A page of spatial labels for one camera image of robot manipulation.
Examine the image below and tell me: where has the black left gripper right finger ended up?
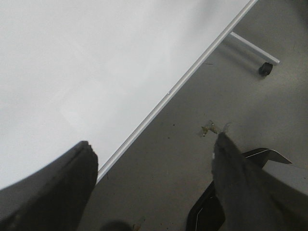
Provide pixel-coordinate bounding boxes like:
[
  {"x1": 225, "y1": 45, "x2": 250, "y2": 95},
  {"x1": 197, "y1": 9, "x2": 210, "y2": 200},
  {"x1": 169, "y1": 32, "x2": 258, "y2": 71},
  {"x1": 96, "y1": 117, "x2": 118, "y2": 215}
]
[{"x1": 212, "y1": 132, "x2": 308, "y2": 231}]

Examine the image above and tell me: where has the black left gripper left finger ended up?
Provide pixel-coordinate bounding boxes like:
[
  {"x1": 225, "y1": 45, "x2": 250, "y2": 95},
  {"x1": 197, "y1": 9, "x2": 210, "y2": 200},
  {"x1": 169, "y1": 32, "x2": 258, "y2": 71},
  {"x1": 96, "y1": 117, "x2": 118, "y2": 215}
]
[{"x1": 0, "y1": 141, "x2": 98, "y2": 231}]

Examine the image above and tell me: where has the white whiteboard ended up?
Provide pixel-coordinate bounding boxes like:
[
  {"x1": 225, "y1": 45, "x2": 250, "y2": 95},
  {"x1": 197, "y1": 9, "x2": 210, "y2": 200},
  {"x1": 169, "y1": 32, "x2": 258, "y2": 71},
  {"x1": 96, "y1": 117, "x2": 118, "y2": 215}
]
[{"x1": 0, "y1": 0, "x2": 255, "y2": 188}]

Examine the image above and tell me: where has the black caster wheel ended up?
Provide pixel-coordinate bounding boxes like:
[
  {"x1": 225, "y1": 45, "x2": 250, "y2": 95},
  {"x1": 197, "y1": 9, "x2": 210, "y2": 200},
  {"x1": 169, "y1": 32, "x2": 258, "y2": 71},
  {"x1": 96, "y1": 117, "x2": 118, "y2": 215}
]
[{"x1": 258, "y1": 62, "x2": 273, "y2": 77}]

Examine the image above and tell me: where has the black metal base plate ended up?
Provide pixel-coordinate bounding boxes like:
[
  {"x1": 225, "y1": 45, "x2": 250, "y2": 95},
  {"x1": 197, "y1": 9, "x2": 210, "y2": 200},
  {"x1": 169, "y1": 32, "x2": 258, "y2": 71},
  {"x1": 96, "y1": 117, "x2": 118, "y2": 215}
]
[{"x1": 185, "y1": 148, "x2": 292, "y2": 231}]

